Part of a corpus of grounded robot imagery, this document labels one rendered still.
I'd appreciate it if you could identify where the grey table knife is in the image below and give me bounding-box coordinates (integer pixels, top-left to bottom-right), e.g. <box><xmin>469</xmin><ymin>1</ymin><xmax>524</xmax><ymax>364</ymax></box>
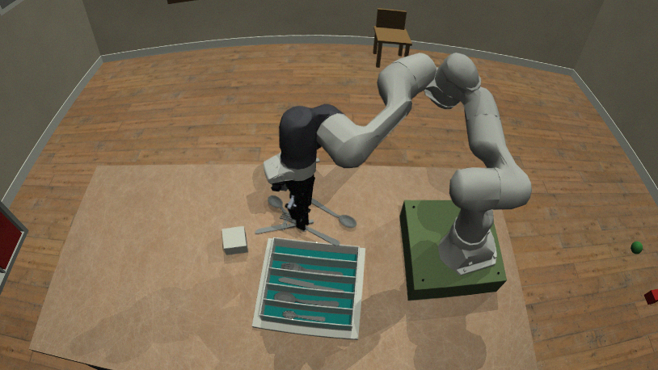
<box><xmin>278</xmin><ymin>277</ymin><xmax>344</xmax><ymax>292</ymax></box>
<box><xmin>255</xmin><ymin>220</ymin><xmax>314</xmax><ymax>233</ymax></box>

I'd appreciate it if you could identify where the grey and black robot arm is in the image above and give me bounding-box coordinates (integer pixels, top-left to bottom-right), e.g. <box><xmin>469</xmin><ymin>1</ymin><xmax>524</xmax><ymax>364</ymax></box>
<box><xmin>263</xmin><ymin>53</ymin><xmax>532</xmax><ymax>275</ymax></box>

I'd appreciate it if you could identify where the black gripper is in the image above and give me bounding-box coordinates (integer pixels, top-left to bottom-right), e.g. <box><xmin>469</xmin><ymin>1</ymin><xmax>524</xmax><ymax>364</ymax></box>
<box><xmin>285</xmin><ymin>175</ymin><xmax>315</xmax><ymax>231</ymax></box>

